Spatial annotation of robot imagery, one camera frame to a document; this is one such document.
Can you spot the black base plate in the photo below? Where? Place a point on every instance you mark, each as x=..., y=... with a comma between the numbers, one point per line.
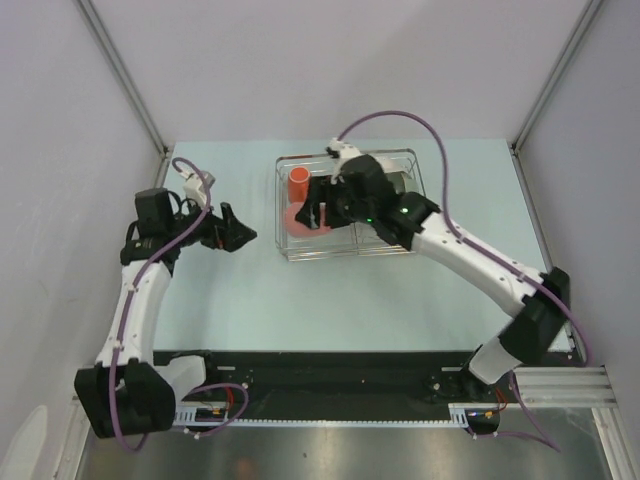
x=437, y=376

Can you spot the left aluminium frame post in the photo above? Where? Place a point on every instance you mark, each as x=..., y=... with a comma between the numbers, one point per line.
x=115, y=62

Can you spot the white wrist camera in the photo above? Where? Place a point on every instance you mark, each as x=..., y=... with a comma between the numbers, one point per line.
x=197, y=187
x=341, y=152

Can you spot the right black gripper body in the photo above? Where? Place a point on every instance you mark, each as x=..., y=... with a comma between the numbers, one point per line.
x=341, y=210

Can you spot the aluminium front rail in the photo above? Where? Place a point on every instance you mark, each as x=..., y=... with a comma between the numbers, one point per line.
x=553, y=385

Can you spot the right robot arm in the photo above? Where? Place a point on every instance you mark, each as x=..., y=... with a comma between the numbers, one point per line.
x=536, y=302

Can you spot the metal wire dish rack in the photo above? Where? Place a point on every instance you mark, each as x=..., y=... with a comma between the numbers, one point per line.
x=355, y=239

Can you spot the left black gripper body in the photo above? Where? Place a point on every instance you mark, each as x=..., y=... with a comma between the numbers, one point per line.
x=205, y=232

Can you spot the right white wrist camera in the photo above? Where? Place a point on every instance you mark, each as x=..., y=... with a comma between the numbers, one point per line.
x=341, y=152

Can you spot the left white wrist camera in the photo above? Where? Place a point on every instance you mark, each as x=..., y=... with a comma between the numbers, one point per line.
x=197, y=187

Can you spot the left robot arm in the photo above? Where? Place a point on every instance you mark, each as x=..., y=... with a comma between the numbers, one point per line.
x=124, y=393

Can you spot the pink cup orange handle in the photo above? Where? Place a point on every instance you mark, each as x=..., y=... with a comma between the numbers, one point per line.
x=299, y=230

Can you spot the aluminium frame post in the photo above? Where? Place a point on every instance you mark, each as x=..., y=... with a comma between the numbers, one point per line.
x=577, y=36
x=115, y=62

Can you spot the white fluted plate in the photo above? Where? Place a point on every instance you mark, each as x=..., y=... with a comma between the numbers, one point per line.
x=392, y=165

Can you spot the green bowl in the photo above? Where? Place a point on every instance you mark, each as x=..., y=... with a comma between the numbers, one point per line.
x=403, y=182

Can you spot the cream cup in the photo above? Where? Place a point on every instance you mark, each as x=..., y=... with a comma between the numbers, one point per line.
x=298, y=184

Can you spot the right aluminium frame post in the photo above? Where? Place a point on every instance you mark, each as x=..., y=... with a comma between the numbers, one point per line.
x=577, y=36

